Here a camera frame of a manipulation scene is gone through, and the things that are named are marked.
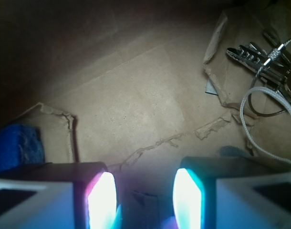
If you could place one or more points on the key bunch on wire rings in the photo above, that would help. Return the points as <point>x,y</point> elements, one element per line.
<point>272,77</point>

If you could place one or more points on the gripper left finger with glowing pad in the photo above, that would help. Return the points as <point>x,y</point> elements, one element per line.
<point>58,196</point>

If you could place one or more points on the black box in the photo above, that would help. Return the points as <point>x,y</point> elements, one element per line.
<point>141,210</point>

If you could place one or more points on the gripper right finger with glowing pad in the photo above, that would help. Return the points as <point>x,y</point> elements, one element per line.
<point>232,193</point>

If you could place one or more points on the grey plush mouse toy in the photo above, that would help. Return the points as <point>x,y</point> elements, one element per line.
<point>231,151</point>

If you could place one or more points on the brown paper bag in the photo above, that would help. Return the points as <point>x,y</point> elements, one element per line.
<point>135,84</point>

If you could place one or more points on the blue sponge block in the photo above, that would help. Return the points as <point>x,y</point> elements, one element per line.
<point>20,145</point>

